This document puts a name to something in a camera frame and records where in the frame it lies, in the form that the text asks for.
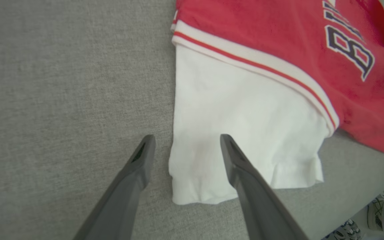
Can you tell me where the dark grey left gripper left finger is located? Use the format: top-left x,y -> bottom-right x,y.
74,134 -> 156,240

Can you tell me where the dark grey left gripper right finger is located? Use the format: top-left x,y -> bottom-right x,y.
220,134 -> 309,240

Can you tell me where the red jersey with white sleeves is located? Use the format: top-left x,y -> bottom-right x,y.
169,0 -> 384,205

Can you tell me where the black white sneaker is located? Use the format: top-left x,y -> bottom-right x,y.
324,218 -> 362,240
365,190 -> 384,231

